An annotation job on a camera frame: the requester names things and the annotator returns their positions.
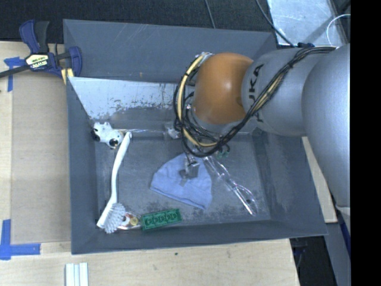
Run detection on light blue cloth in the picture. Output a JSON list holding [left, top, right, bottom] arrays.
[[149, 153, 214, 210]]

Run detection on clear plastic tongs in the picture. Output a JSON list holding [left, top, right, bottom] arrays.
[[204, 155, 260, 217]]

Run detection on grey metal bin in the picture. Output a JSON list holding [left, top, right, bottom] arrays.
[[62, 18, 329, 255]]

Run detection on small silver and yellow toy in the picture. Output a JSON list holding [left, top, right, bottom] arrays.
[[117, 212, 141, 231]]

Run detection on small clear plastic piece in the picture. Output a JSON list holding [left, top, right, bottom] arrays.
[[163, 123, 183, 140]]

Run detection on white dish brush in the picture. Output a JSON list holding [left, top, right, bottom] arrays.
[[95, 131, 133, 235]]

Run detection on white and black toy cow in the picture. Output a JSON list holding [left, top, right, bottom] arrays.
[[90, 122, 124, 150]]

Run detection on dark green flat block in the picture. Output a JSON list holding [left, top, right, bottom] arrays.
[[139, 208, 183, 231]]

